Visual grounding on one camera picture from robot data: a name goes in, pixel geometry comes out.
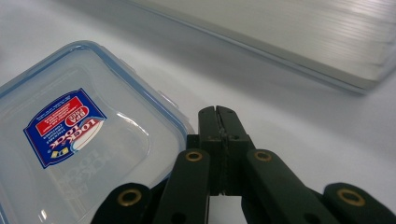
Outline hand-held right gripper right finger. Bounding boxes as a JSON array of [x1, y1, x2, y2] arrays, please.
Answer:
[[217, 105, 256, 197]]

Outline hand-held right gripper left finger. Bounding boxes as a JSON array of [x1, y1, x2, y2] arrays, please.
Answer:
[[186, 105, 226, 197]]

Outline small clear food container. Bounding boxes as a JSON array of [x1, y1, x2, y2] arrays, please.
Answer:
[[0, 39, 196, 224]]

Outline white wire two-tier rack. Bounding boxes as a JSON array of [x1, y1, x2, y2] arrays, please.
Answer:
[[124, 0, 396, 96]]

